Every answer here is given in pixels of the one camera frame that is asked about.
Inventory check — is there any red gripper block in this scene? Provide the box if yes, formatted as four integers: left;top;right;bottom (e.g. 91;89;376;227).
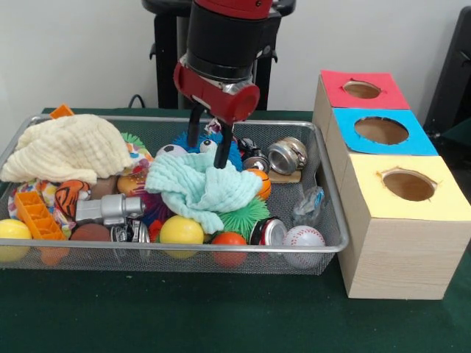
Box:
173;58;261;170

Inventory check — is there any mint green waffle cloth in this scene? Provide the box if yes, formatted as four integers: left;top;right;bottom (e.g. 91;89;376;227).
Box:
145;151;263;235

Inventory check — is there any crushed clear plastic bottle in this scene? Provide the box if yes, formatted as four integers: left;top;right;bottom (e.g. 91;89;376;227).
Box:
292;185;327;227

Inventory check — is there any cream waffle cloth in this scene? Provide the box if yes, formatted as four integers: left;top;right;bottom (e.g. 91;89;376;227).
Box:
0;113;134;185

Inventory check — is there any shallow clear mesh bin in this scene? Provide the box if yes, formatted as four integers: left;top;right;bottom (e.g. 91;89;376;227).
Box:
0;113;350;275

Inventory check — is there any wooden box with three holes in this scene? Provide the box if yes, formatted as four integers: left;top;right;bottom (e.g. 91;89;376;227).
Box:
312;69;471;301

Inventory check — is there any crushed silver can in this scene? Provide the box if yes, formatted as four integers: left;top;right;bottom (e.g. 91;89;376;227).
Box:
266;137;308;174

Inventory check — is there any yellow ball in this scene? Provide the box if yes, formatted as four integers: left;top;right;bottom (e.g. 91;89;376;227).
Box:
159;215;205;259
0;219;33;263

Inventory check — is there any plain orange ball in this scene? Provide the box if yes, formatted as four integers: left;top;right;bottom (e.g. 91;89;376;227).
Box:
211;232;248;268

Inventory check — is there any crushed red can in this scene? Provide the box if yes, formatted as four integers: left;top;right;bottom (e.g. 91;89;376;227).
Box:
249;217;288;246

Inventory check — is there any silver plastic toy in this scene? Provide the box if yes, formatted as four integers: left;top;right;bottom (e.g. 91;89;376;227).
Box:
75;193;146;227

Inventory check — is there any white toy baseball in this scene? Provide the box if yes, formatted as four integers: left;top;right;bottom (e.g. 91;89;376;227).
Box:
282;224;327;269

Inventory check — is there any dark green tablecloth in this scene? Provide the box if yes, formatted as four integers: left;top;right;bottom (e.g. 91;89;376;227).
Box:
0;107;471;353

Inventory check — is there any long orange toy brick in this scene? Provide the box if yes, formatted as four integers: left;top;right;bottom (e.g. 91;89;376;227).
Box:
13;190;71;265

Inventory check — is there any black chair back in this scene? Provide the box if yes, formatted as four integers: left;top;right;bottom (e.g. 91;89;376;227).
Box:
422;6;471;139

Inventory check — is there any black cable loop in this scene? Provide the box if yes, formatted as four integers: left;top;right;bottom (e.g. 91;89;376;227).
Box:
127;94;157;110

